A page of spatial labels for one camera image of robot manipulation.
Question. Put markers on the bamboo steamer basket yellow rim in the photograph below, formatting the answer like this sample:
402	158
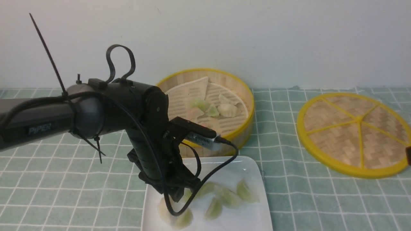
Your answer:
239	136

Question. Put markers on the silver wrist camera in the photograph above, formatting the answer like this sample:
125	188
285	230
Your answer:
202	138

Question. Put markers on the green dumpling on plate right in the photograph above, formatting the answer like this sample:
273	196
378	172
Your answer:
245	192

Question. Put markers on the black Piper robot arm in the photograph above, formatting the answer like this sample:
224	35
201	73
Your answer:
88	111

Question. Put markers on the white steamer liner cloth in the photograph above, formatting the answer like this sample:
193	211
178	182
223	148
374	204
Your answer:
181	96

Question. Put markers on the white rectangular plate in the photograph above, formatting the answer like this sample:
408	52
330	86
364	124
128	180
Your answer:
248	217

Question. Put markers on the black zip tie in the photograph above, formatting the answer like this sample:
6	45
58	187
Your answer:
57	77

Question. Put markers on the white dumpling in steamer back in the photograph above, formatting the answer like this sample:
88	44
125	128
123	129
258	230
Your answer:
224	100

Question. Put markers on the green dumpling on plate centre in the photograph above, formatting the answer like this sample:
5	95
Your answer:
228	198

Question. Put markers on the green dumpling on plate lower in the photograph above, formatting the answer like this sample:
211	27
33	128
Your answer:
214	210

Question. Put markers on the green checked tablecloth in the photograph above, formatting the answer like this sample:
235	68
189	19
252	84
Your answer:
58	184

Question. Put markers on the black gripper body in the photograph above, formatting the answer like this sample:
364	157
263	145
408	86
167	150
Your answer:
177	176

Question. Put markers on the white dumpling in steamer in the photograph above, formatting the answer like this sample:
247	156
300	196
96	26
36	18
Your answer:
228	110
224	100

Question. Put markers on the small green dumpling in steamer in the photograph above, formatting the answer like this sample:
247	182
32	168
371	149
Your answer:
212	111

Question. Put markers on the woven bamboo steamer lid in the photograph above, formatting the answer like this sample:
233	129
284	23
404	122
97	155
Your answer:
355	135

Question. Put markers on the pink dumpling in steamer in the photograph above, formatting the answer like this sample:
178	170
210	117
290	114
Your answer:
193	114

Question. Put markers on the pale green dumpling on plate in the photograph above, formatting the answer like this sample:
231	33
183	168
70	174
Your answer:
177	223

